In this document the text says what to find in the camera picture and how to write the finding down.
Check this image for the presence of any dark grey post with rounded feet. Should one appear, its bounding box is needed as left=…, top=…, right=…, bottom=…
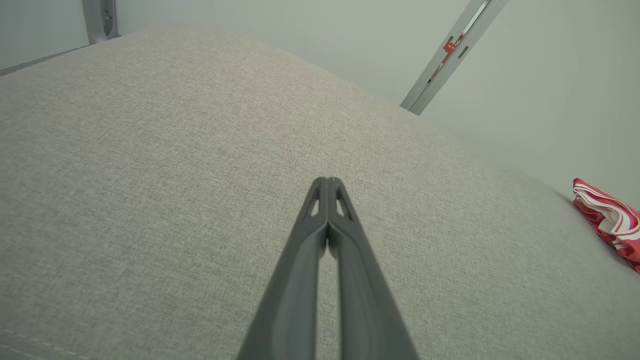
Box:
left=82, top=0, right=120, bottom=45

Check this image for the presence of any grey fabric sofa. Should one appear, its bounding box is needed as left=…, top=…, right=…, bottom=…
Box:
left=0, top=27, right=640, bottom=360

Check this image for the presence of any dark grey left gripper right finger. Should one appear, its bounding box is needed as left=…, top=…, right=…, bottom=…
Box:
left=326, top=176, right=421, bottom=360

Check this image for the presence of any stack of folded red clothes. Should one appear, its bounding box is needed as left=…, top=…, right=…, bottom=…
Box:
left=572, top=178, right=640, bottom=275

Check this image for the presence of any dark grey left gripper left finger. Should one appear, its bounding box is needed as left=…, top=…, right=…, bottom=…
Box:
left=237, top=176, right=329, bottom=360

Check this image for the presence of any grey aluminium wall rail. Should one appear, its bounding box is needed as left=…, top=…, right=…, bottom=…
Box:
left=400, top=0, right=508, bottom=116

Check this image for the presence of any red label sticker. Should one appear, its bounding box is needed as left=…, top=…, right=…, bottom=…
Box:
left=442, top=32, right=466, bottom=57

